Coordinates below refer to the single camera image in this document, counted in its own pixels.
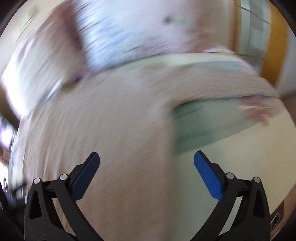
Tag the green and cream bedsheet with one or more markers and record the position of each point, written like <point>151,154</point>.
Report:
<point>176,108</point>

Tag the pink floral pillow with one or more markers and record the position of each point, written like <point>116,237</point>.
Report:
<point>51,57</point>

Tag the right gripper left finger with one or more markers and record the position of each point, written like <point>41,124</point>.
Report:
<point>41,220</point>

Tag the white floral pillow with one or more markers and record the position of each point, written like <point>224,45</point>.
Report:
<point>117,32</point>

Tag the wooden bed frame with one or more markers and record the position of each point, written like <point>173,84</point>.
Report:
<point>260,37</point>

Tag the beige cable-knit sweater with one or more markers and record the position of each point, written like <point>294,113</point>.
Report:
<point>125,116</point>

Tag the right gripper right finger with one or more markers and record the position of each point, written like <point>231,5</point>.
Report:
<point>252,221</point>

